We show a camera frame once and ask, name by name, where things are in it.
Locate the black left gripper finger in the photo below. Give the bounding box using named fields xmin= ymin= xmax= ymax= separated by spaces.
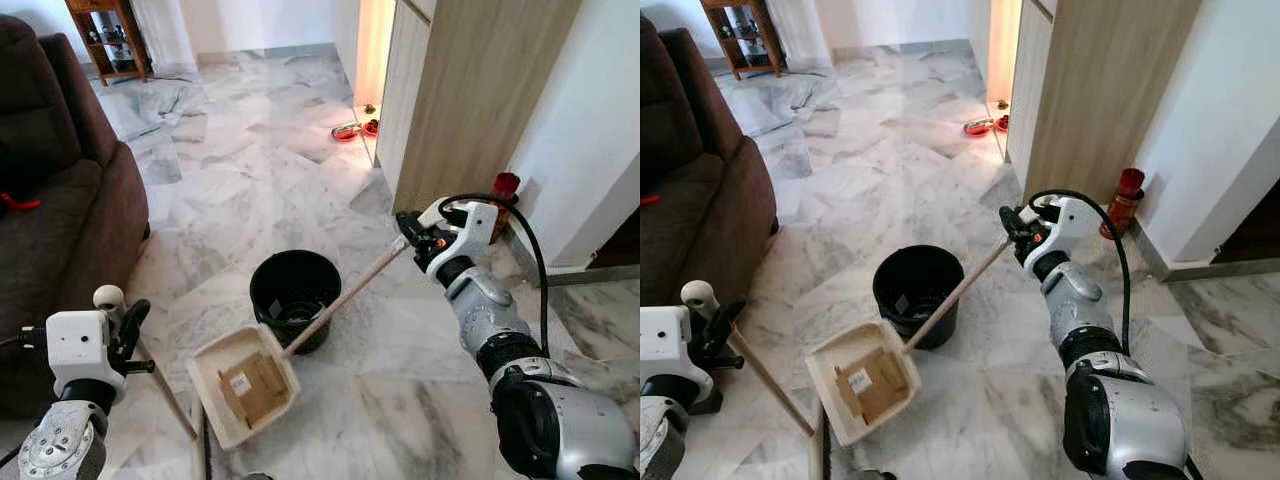
xmin=712 ymin=298 xmax=746 ymax=346
xmin=120 ymin=298 xmax=152 ymax=346

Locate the broom with beige knob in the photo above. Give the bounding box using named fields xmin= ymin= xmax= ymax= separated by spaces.
xmin=681 ymin=281 xmax=833 ymax=480
xmin=93 ymin=285 xmax=211 ymax=480

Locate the beige dustpan with long handle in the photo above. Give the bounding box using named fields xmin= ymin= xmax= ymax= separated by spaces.
xmin=187 ymin=235 xmax=411 ymax=451
xmin=805 ymin=236 xmax=1013 ymax=447

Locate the red spray bottle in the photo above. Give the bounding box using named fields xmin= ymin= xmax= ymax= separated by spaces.
xmin=1100 ymin=168 xmax=1146 ymax=241
xmin=490 ymin=172 xmax=521 ymax=241

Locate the black plastic bucket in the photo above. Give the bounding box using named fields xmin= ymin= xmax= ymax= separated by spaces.
xmin=872 ymin=244 xmax=966 ymax=351
xmin=249 ymin=249 xmax=343 ymax=355

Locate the brown fabric sofa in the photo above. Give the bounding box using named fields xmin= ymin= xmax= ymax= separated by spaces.
xmin=640 ymin=18 xmax=779 ymax=306
xmin=0 ymin=15 xmax=151 ymax=416

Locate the light wooden cabinet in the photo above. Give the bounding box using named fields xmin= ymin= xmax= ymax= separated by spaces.
xmin=1005 ymin=0 xmax=1201 ymax=206
xmin=375 ymin=0 xmax=583 ymax=213

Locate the brown cardboard piece with label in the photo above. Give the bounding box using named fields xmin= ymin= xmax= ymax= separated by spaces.
xmin=218 ymin=350 xmax=291 ymax=429
xmin=835 ymin=347 xmax=911 ymax=423

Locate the small wooden shelf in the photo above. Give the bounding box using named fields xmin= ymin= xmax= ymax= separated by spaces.
xmin=65 ymin=0 xmax=153 ymax=86
xmin=700 ymin=0 xmax=786 ymax=81

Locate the white curtain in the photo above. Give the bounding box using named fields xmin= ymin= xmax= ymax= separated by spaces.
xmin=130 ymin=0 xmax=199 ymax=73
xmin=765 ymin=0 xmax=836 ymax=71

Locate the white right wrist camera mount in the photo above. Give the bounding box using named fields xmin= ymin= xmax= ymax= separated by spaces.
xmin=420 ymin=198 xmax=499 ymax=271
xmin=1033 ymin=194 xmax=1103 ymax=257

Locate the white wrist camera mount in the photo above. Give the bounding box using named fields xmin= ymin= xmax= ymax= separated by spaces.
xmin=420 ymin=198 xmax=499 ymax=271
xmin=1033 ymin=194 xmax=1103 ymax=257
xmin=45 ymin=310 xmax=113 ymax=398
xmin=640 ymin=305 xmax=703 ymax=401

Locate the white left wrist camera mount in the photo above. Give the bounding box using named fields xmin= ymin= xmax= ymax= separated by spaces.
xmin=640 ymin=305 xmax=703 ymax=401
xmin=45 ymin=310 xmax=113 ymax=398

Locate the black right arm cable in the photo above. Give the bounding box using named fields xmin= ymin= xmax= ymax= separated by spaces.
xmin=437 ymin=193 xmax=552 ymax=357
xmin=1028 ymin=188 xmax=1134 ymax=357

